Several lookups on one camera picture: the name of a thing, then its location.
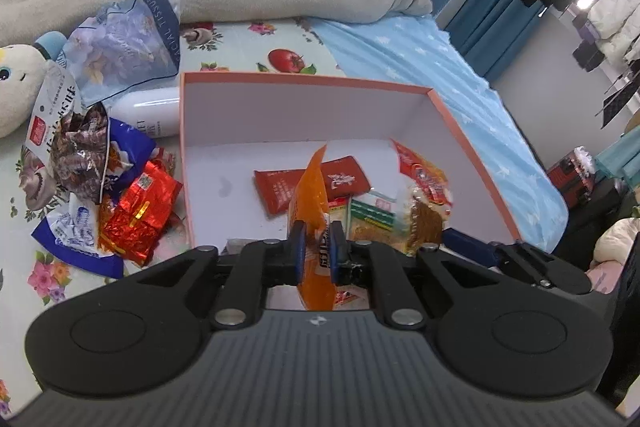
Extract blue tissue pack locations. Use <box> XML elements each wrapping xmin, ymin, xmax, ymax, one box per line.
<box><xmin>57</xmin><ymin>0</ymin><xmax>183</xmax><ymax>108</ymax></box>

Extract white blue snack packet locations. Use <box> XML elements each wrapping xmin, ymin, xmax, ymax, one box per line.
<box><xmin>31</xmin><ymin>197</ymin><xmax>126</xmax><ymax>279</ymax></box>

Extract red black case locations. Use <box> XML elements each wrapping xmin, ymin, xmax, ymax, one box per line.
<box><xmin>547</xmin><ymin>149</ymin><xmax>601</xmax><ymax>208</ymax></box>

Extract teal cloth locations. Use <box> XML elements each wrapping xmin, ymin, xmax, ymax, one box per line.
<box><xmin>595</xmin><ymin>127</ymin><xmax>640</xmax><ymax>188</ymax></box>

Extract white bottle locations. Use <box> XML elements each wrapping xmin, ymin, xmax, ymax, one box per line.
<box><xmin>111</xmin><ymin>86</ymin><xmax>182</xmax><ymax>138</ymax></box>

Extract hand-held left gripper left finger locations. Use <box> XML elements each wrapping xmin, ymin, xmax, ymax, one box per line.
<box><xmin>136</xmin><ymin>219</ymin><xmax>307</xmax><ymax>330</ymax></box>

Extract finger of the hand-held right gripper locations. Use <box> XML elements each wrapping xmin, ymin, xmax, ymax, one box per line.
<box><xmin>442</xmin><ymin>228</ymin><xmax>606</xmax><ymax>297</ymax></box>

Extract cream cushion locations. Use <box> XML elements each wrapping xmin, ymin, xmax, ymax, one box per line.
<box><xmin>592</xmin><ymin>217</ymin><xmax>640</xmax><ymax>265</ymax></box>

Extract white plush toy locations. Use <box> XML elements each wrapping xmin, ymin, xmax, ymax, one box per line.
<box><xmin>0</xmin><ymin>32</ymin><xmax>68</xmax><ymax>140</ymax></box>

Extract clear snack packet red label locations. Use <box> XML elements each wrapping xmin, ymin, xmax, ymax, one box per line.
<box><xmin>389</xmin><ymin>138</ymin><xmax>453</xmax><ymax>258</ymax></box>

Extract floral bedsheet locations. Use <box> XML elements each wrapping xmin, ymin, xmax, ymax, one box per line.
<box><xmin>0</xmin><ymin>19</ymin><xmax>351</xmax><ymax>413</ymax></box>

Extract blue curtain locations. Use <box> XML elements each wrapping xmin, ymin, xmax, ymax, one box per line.
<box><xmin>445</xmin><ymin>0</ymin><xmax>548</xmax><ymax>82</ymax></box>

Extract green striped snack packet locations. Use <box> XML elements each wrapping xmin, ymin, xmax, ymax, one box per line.
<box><xmin>327</xmin><ymin>189</ymin><xmax>403</xmax><ymax>253</ymax></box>

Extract white snack packet red label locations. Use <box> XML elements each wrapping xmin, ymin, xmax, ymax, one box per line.
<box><xmin>17</xmin><ymin>64</ymin><xmax>83</xmax><ymax>212</ymax></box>

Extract crinkled clear packet brown snacks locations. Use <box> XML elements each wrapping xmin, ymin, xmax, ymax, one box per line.
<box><xmin>51</xmin><ymin>103</ymin><xmax>110</xmax><ymax>205</ymax></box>

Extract orange snack packet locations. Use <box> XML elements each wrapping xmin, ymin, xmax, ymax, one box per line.
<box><xmin>289</xmin><ymin>144</ymin><xmax>342</xmax><ymax>312</ymax></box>

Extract white box with pink rim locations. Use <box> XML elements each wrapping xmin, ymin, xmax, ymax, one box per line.
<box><xmin>179</xmin><ymin>72</ymin><xmax>523</xmax><ymax>268</ymax></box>

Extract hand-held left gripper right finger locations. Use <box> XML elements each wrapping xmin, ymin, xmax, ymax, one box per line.
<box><xmin>329</xmin><ymin>221</ymin><xmax>501</xmax><ymax>332</ymax></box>

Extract white puffer jacket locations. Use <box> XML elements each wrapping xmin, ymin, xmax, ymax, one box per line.
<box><xmin>585</xmin><ymin>0</ymin><xmax>640</xmax><ymax>68</ymax></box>

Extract red foil snack packet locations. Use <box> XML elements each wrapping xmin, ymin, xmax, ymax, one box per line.
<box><xmin>98</xmin><ymin>159</ymin><xmax>183</xmax><ymax>267</ymax></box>

